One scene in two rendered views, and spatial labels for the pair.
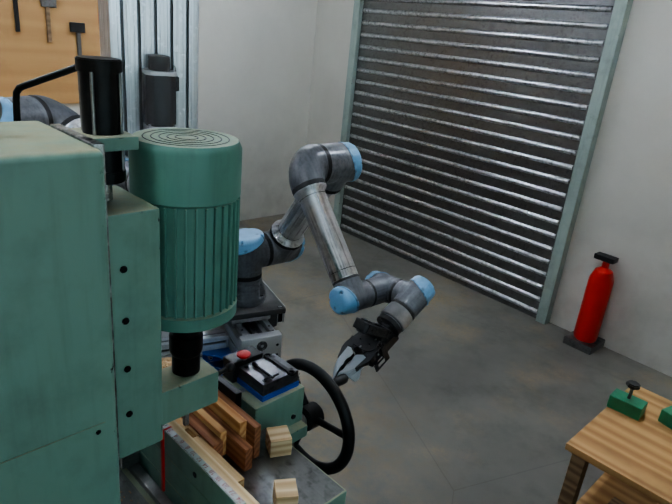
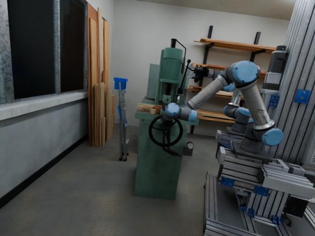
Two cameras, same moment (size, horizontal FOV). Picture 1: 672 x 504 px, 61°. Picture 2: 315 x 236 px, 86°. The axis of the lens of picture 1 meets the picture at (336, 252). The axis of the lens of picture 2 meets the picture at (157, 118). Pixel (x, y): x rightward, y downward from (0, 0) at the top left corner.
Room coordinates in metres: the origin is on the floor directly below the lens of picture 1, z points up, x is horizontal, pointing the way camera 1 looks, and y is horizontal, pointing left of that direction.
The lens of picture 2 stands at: (2.04, -1.01, 1.24)
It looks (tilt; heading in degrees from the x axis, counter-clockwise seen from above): 14 degrees down; 134
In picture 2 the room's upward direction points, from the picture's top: 7 degrees clockwise
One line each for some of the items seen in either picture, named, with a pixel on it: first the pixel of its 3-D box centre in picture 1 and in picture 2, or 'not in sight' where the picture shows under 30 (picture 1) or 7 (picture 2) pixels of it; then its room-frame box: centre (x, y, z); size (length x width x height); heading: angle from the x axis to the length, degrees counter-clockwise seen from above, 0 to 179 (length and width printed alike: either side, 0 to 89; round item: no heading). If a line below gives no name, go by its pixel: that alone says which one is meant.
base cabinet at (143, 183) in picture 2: not in sight; (157, 155); (0.82, 0.34, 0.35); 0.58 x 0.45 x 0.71; 137
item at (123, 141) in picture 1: (98, 121); (172, 48); (0.80, 0.35, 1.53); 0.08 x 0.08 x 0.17; 47
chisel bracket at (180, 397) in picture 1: (175, 393); (166, 99); (0.89, 0.27, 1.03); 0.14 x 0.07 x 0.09; 137
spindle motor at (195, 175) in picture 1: (186, 229); (171, 66); (0.91, 0.25, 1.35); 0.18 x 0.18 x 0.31
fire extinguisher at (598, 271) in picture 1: (595, 301); not in sight; (3.21, -1.60, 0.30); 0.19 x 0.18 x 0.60; 134
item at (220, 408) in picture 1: (211, 410); not in sight; (0.97, 0.22, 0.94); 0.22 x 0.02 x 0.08; 47
